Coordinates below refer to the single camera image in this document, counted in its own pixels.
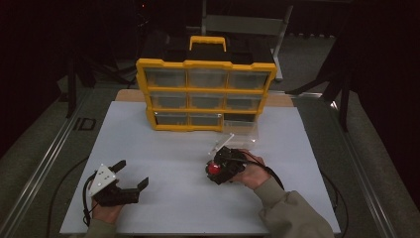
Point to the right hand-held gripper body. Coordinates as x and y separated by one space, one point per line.
231 163

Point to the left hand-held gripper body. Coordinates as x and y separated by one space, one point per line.
114 195

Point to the red round button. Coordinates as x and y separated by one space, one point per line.
213 169

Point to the clear plastic organizer drawer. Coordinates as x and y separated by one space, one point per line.
240 134

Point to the yellow black drawer organizer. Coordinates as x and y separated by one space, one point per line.
206 59

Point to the person's left hand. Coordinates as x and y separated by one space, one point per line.
106 213

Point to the person's right hand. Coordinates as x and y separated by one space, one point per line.
252 172

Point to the white board sheet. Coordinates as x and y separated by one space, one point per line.
171 205

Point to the grid of clear drawers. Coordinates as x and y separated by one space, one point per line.
198 79

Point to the black stand leg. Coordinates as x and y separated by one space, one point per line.
71 89
343 99

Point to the grey metal stand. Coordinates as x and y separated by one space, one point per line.
244 24

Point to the aluminium floor rail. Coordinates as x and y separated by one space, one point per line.
36 178
366 185

